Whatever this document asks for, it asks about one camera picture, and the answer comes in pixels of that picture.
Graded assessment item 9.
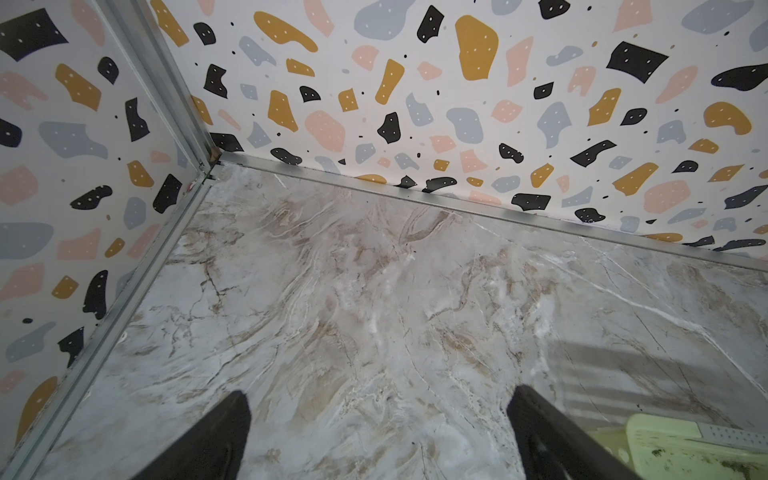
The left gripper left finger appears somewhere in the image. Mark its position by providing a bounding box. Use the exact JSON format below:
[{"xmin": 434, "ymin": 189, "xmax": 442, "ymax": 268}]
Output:
[{"xmin": 133, "ymin": 390, "xmax": 251, "ymax": 479}]

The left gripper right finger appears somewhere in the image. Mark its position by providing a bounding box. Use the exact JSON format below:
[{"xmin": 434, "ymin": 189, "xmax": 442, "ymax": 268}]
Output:
[{"xmin": 506, "ymin": 384, "xmax": 638, "ymax": 479}]

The light green plastic basket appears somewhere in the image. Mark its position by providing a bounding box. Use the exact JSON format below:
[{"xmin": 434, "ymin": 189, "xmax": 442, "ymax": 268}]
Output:
[{"xmin": 590, "ymin": 414, "xmax": 767, "ymax": 479}]

